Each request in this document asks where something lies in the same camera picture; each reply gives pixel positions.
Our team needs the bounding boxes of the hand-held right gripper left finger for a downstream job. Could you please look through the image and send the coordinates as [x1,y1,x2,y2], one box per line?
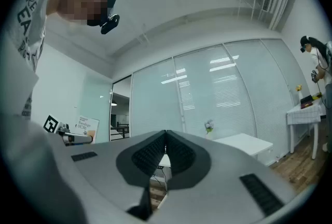
[64,129,167,224]

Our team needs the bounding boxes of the black head-worn camera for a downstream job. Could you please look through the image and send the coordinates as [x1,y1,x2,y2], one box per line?
[87,0,121,35]

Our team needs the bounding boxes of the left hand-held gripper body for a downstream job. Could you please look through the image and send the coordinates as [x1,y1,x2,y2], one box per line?
[43,114,78,146]

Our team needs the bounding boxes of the white side table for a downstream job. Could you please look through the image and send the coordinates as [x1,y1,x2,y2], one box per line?
[288,121,320,160]

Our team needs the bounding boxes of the white checked tablecloth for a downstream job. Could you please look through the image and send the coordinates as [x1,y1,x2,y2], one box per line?
[286,103,326,125]

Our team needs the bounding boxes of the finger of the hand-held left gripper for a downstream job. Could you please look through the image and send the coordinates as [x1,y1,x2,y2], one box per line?
[67,132,93,145]

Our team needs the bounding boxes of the small dark electronic module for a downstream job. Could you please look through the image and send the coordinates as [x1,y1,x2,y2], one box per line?
[300,95,316,110]

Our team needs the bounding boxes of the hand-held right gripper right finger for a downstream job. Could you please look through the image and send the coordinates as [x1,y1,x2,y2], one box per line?
[155,129,298,224]

